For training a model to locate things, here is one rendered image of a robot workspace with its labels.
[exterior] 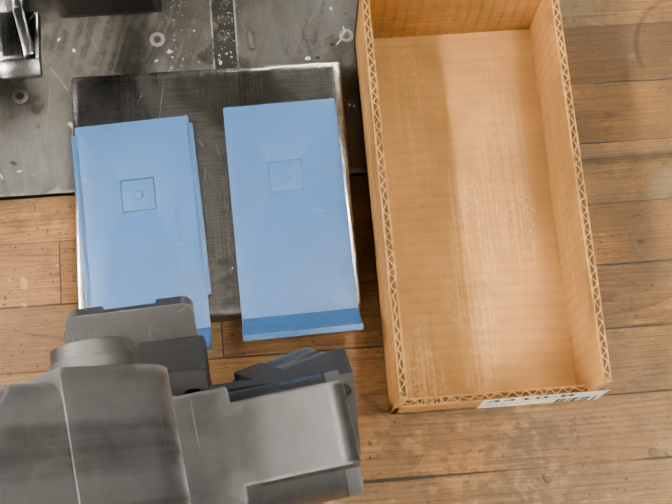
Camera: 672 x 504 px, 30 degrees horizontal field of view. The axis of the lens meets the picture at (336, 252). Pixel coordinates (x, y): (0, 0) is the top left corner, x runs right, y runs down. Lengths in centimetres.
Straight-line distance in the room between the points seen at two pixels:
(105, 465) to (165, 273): 31
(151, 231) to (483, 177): 21
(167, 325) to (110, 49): 26
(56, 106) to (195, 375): 29
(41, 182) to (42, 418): 37
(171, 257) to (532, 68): 27
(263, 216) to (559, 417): 22
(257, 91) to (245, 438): 32
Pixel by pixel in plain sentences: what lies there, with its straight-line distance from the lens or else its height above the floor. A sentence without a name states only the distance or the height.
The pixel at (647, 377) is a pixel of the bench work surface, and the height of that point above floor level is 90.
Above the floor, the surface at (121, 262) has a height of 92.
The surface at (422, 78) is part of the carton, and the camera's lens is 82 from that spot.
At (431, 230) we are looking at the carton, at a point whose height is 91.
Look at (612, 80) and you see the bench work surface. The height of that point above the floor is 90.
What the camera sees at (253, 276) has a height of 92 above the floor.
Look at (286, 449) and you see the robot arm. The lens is 53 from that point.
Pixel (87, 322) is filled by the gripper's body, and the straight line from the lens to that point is 64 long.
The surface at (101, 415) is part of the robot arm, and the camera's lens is 47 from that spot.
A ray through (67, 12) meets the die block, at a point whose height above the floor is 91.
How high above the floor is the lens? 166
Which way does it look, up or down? 75 degrees down
